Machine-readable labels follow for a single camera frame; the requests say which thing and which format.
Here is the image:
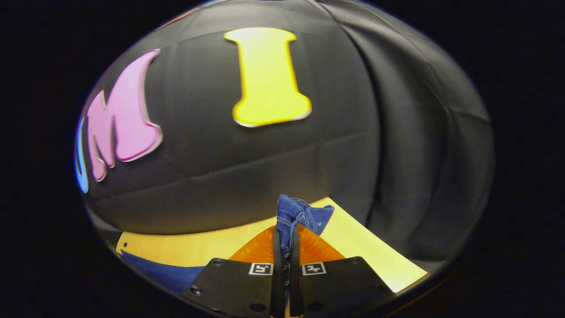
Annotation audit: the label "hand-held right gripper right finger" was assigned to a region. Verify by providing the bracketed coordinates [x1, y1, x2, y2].
[289, 224, 393, 318]

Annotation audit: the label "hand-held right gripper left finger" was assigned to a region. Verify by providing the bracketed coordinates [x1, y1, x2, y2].
[183, 225, 286, 318]

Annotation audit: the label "blue denim jeans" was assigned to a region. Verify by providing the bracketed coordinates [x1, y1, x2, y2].
[119, 194, 335, 310]

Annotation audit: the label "black backdrop cloth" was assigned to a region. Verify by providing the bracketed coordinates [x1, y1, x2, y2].
[74, 0, 495, 265]

